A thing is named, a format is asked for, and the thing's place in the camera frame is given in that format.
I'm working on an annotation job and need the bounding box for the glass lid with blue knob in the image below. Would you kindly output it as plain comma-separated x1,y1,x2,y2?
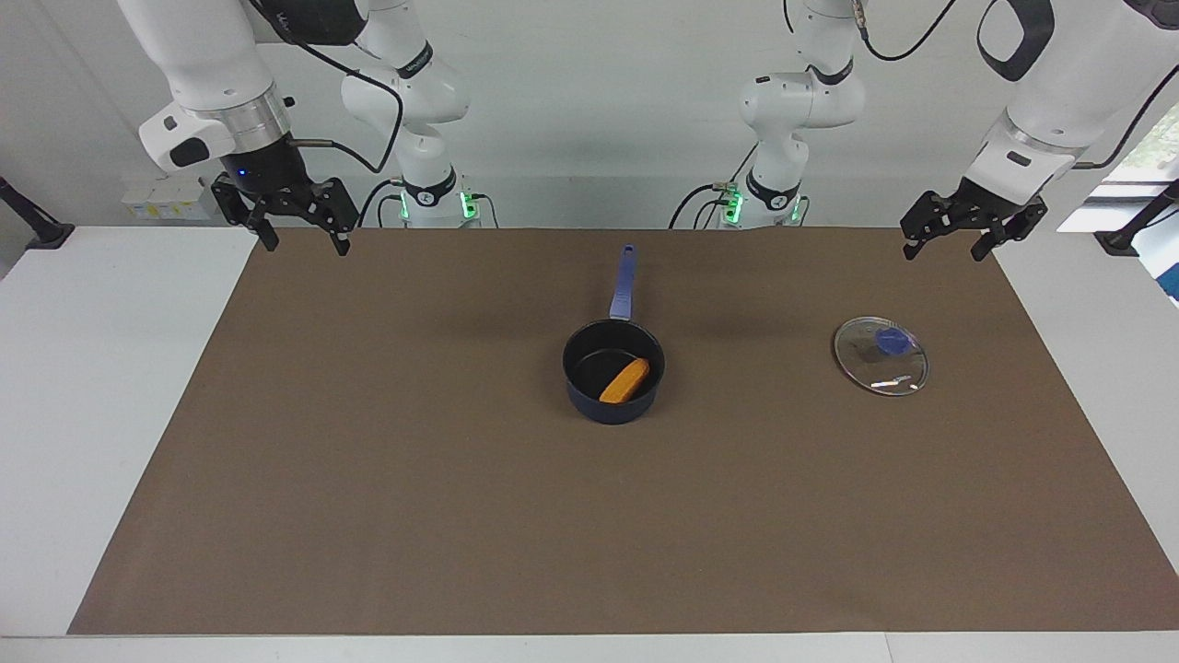
833,316,930,398

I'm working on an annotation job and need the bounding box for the black clamp stand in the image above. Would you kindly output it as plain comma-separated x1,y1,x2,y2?
0,175,76,251
1093,180,1179,257

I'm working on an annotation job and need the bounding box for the dark blue saucepan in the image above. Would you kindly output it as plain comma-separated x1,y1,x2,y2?
561,243,666,426

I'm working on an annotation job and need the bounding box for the brown table mat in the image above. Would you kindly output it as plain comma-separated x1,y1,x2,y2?
67,227,1179,636

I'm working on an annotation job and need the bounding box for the black right base cable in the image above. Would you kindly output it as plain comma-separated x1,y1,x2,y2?
356,178,407,229

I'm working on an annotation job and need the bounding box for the white wall socket box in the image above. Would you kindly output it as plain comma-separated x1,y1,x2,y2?
120,173,222,223

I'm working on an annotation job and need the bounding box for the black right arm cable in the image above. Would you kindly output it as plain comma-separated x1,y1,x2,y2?
247,0,407,176

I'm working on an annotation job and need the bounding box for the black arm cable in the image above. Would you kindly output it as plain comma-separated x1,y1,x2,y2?
852,0,1179,172
247,0,407,176

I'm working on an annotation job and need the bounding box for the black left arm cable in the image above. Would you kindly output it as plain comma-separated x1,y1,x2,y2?
852,0,1179,172

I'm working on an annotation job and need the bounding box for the black left base cable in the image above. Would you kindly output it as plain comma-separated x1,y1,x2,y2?
669,180,739,230

